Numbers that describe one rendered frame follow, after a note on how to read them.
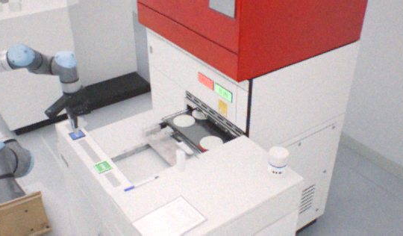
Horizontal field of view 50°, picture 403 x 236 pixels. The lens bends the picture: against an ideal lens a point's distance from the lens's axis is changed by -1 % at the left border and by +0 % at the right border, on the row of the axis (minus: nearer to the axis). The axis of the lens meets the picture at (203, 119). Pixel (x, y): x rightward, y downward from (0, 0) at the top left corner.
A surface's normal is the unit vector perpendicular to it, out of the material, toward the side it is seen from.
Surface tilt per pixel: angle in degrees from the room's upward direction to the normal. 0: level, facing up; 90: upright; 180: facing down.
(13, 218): 90
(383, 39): 90
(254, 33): 90
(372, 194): 0
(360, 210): 0
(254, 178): 0
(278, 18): 90
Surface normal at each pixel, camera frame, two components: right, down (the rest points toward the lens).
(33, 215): 0.51, 0.48
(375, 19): -0.81, 0.32
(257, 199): 0.00, -0.84
